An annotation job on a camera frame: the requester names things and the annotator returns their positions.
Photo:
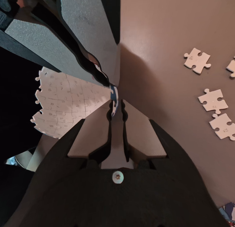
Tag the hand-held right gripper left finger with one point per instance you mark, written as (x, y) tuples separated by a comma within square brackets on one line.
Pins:
[(88, 139)]

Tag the puzzle pieces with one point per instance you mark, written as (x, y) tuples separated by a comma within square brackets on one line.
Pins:
[(197, 60)]

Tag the person's dark clothed torso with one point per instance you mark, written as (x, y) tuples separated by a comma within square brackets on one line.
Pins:
[(14, 102)]

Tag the printed cardboard puzzle box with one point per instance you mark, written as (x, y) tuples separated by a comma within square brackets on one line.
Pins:
[(228, 214)]

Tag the partly built puzzle ball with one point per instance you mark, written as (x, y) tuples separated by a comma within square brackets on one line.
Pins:
[(64, 102)]

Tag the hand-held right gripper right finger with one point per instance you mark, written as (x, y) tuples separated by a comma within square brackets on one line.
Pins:
[(145, 139)]

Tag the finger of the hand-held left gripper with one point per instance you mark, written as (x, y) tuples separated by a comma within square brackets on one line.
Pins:
[(91, 29), (45, 47)]

